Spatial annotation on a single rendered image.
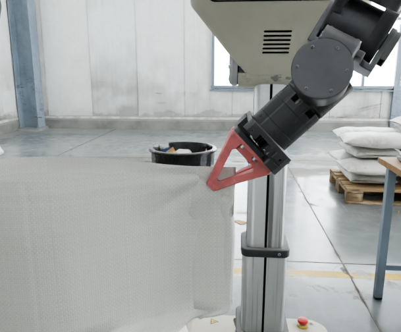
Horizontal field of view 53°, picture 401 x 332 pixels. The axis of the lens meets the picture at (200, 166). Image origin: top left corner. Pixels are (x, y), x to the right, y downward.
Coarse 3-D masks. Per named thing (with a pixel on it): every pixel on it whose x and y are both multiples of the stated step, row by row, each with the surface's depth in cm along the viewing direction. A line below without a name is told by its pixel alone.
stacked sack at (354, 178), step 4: (340, 168) 412; (344, 172) 393; (348, 172) 385; (348, 176) 378; (352, 176) 372; (356, 176) 370; (360, 176) 369; (364, 176) 369; (368, 176) 369; (372, 176) 368; (376, 176) 368; (380, 176) 368; (384, 176) 368; (352, 180) 384; (356, 180) 387; (360, 180) 389; (364, 180) 389; (368, 180) 390; (372, 180) 365; (376, 180) 365; (380, 180) 364; (384, 180) 364
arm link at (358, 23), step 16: (336, 0) 43; (352, 0) 44; (384, 0) 41; (400, 0) 40; (336, 16) 44; (352, 16) 43; (368, 16) 43; (384, 16) 41; (320, 32) 45; (352, 32) 43; (368, 32) 43; (384, 32) 42; (368, 48) 43
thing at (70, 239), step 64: (0, 192) 43; (64, 192) 44; (128, 192) 48; (192, 192) 51; (0, 256) 45; (64, 256) 46; (128, 256) 50; (192, 256) 53; (0, 320) 47; (64, 320) 48; (128, 320) 51
